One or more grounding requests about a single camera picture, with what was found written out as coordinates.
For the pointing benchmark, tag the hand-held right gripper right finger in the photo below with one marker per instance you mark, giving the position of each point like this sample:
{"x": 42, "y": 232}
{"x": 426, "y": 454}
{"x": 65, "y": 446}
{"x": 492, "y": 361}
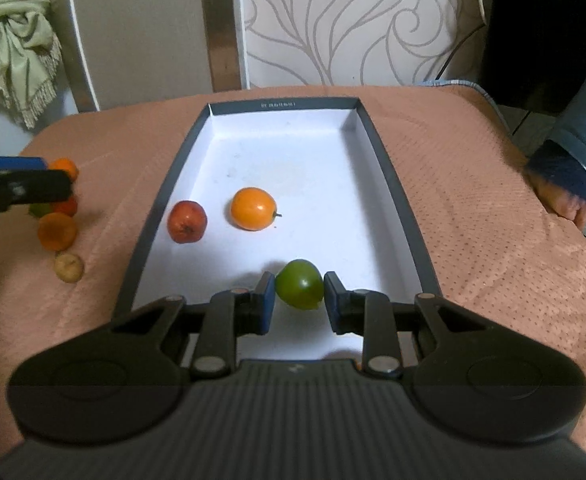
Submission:
{"x": 334, "y": 305}

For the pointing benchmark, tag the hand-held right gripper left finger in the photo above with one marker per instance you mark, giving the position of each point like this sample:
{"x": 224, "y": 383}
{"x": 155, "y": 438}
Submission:
{"x": 267, "y": 305}

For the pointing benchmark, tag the dark box with white inside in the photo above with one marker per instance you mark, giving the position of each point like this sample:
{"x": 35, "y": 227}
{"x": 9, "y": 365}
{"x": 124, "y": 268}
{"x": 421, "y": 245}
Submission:
{"x": 298, "y": 170}

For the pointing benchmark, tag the small green tomato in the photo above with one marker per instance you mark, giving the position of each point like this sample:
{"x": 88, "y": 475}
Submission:
{"x": 300, "y": 285}

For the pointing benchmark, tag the orange cherry tomato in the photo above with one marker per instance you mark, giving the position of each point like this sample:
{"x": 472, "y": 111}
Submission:
{"x": 253, "y": 208}

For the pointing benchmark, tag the grey panel with white edge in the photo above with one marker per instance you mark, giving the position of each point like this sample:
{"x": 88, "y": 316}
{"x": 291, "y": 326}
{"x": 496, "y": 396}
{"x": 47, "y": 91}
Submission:
{"x": 138, "y": 25}

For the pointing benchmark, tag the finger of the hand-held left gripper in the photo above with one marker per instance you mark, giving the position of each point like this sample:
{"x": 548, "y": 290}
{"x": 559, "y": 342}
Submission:
{"x": 13, "y": 163}
{"x": 33, "y": 187}

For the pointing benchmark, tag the black monitor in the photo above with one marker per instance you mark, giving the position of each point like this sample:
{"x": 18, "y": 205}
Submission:
{"x": 533, "y": 35}

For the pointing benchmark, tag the small red cherry tomato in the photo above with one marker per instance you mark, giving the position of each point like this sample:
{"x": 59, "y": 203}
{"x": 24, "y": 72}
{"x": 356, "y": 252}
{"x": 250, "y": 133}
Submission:
{"x": 188, "y": 221}

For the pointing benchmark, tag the brown kiwi fruit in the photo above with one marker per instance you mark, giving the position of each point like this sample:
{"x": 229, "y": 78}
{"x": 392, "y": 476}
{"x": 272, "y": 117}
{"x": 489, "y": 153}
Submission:
{"x": 69, "y": 266}

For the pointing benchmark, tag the green fringed curtain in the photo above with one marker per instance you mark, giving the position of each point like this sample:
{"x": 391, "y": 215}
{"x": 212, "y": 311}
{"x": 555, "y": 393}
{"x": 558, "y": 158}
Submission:
{"x": 8, "y": 35}

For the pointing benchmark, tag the red apple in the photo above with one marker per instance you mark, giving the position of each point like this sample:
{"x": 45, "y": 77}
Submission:
{"x": 68, "y": 206}

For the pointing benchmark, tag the orange mandarin with stem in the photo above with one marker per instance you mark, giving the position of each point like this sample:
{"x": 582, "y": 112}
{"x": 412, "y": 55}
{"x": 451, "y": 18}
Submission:
{"x": 57, "y": 231}

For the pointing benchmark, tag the large green tomato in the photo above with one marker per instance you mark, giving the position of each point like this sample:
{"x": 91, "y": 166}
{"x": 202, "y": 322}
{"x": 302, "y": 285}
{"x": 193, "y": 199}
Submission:
{"x": 40, "y": 209}

